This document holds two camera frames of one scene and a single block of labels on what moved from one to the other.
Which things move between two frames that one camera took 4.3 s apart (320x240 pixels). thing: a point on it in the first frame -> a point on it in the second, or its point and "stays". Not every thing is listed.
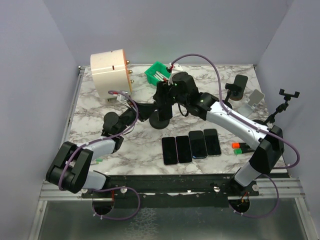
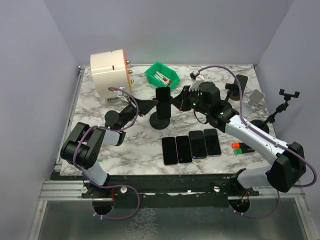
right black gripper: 163,87 -> 177,101
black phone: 197,143 stays
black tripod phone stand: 282,107 stays
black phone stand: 155,123 stays
